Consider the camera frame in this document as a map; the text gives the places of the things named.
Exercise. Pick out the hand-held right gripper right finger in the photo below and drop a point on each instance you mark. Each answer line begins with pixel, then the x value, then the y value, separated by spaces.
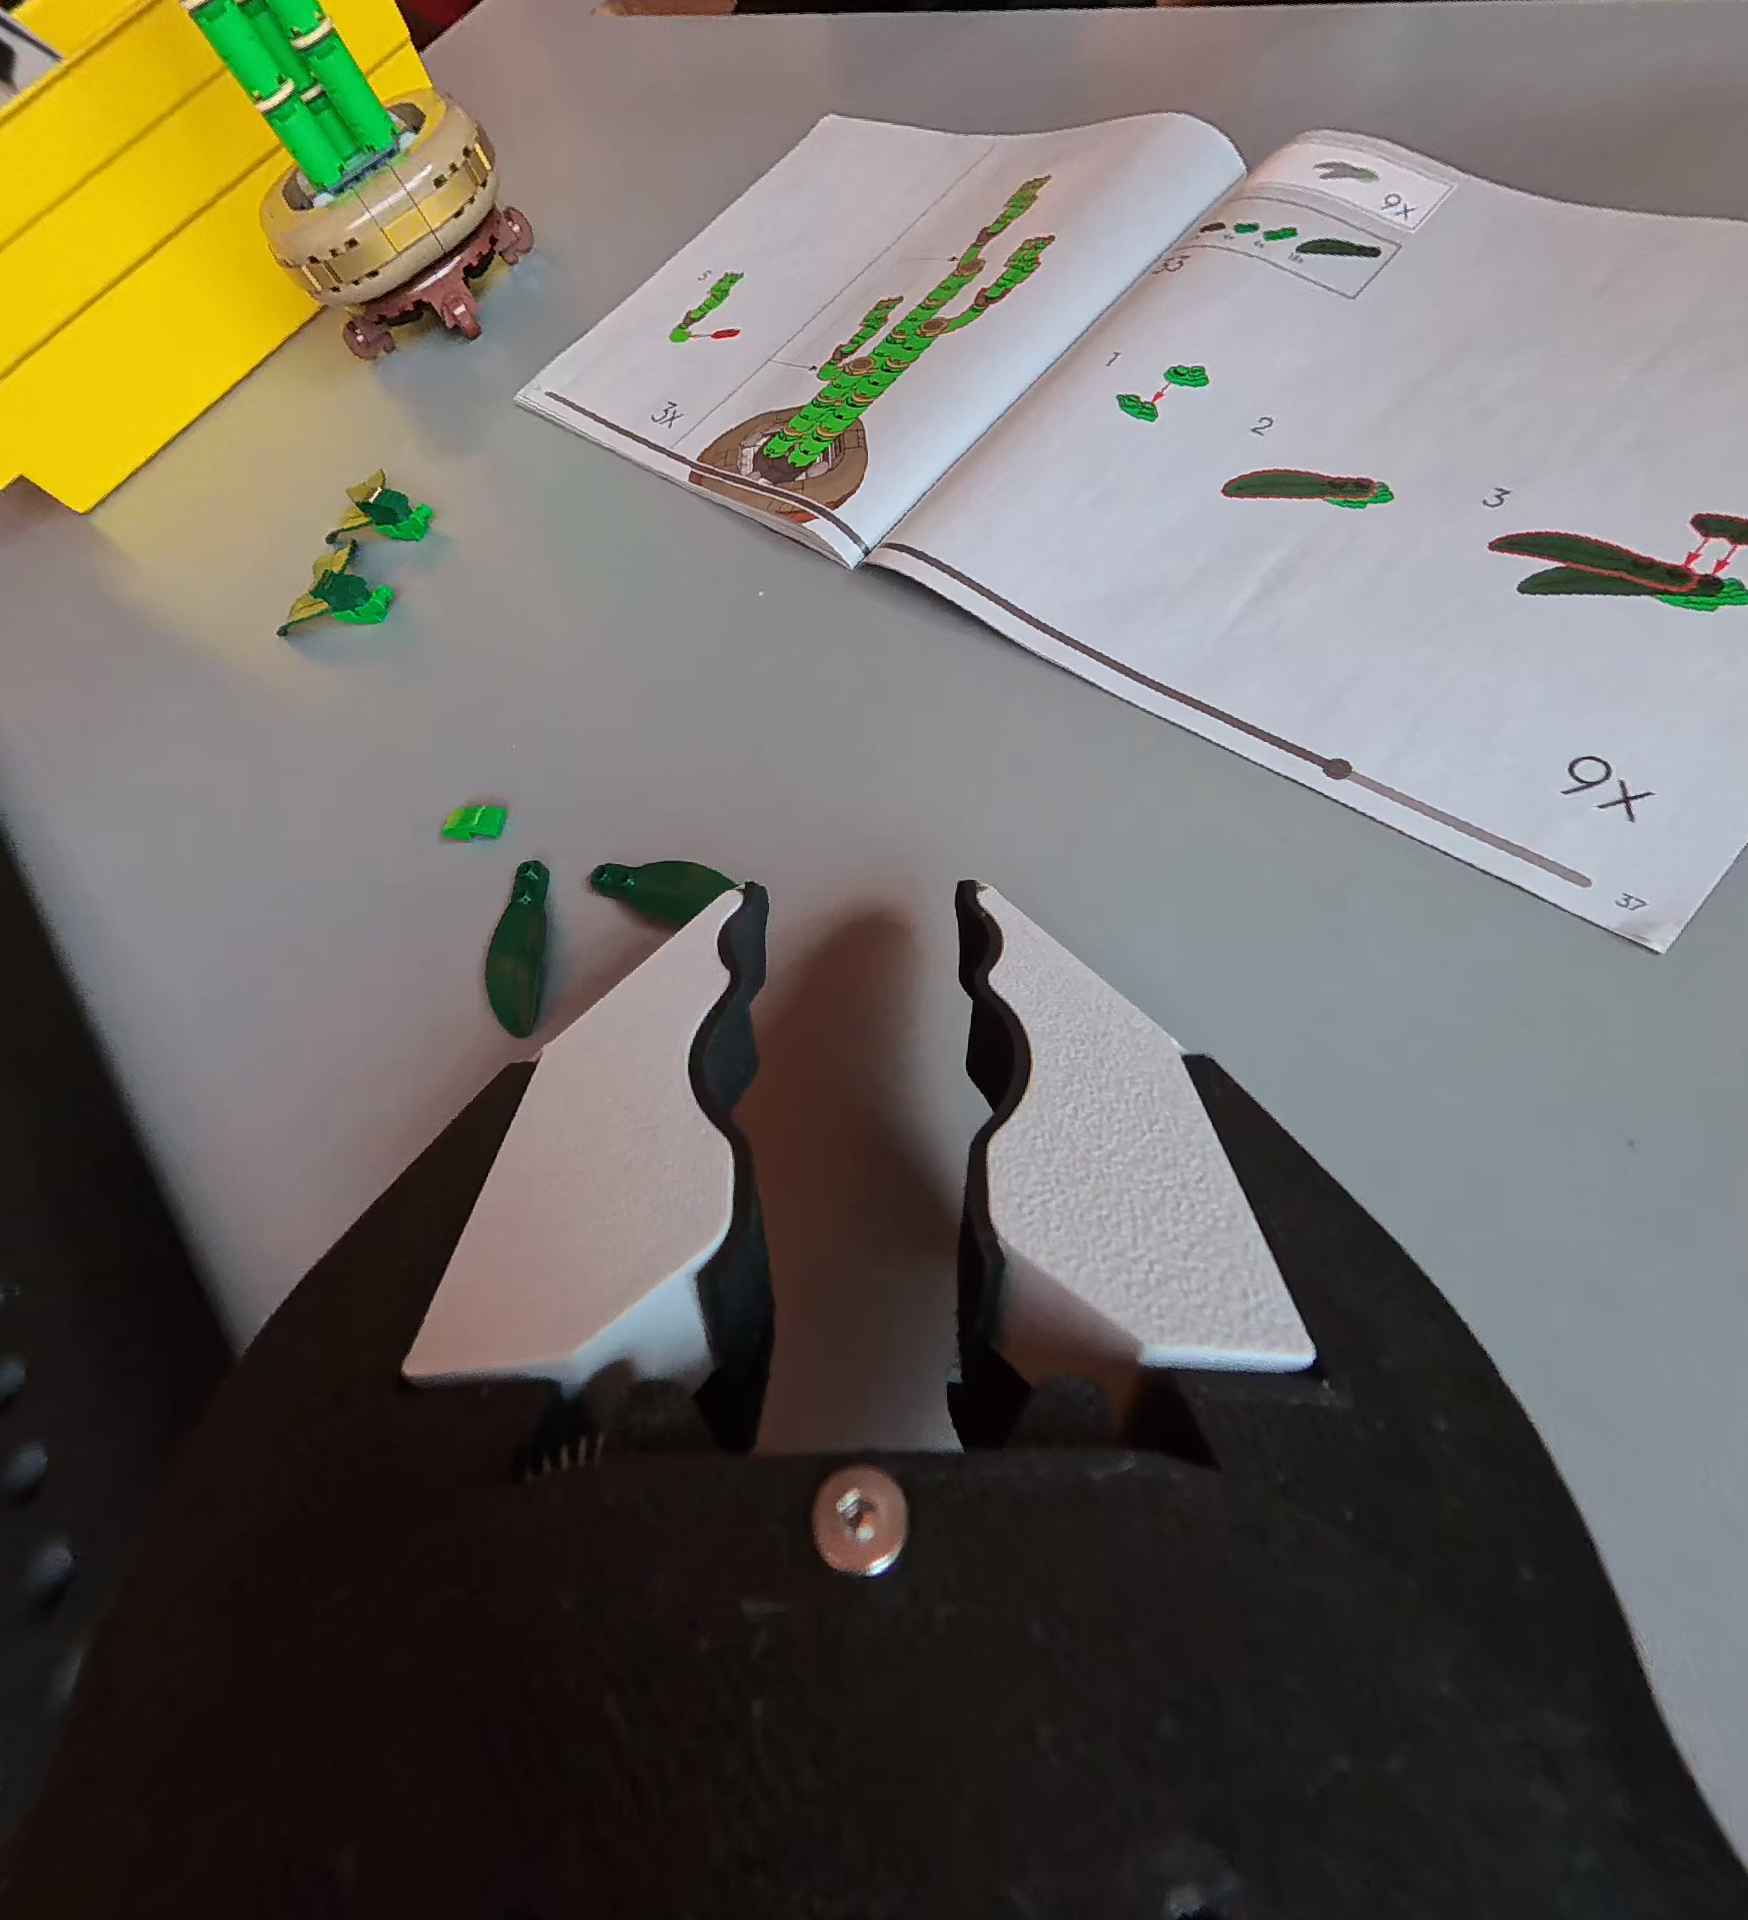
pixel 1130 1215

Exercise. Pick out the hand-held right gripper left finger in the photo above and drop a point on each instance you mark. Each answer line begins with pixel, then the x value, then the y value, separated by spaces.
pixel 605 1201

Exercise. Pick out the dark green leaf piece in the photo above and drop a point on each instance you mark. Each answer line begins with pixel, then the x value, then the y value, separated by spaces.
pixel 521 954
pixel 657 889

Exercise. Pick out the yellow plastic parts bin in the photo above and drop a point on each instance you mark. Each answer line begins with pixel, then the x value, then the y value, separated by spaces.
pixel 95 303

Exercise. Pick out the bright green small plate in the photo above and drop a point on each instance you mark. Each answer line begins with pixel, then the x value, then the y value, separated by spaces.
pixel 475 823

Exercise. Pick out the black perforated mat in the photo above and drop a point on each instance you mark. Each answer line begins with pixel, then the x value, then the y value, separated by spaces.
pixel 3 1201

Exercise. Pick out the green leaf cluster assembly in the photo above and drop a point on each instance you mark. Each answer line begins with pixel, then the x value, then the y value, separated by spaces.
pixel 395 518
pixel 349 601

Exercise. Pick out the open instruction booklet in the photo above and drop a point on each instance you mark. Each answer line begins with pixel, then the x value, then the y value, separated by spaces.
pixel 1264 375

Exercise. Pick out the green bamboo brick model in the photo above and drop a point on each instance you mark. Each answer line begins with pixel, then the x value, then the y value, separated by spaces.
pixel 379 204

